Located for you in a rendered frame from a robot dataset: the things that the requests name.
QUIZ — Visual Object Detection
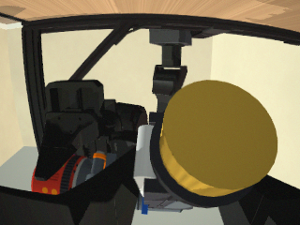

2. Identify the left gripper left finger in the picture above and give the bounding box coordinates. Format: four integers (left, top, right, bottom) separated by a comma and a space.
0, 146, 140, 225

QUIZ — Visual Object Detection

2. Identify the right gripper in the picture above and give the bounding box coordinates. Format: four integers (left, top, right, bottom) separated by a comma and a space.
35, 80, 115, 181

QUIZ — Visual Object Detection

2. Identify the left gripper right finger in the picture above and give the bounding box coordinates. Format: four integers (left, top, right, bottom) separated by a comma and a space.
218, 174, 300, 225

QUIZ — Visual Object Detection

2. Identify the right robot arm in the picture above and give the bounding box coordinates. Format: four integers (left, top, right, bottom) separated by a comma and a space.
99, 43, 188, 159

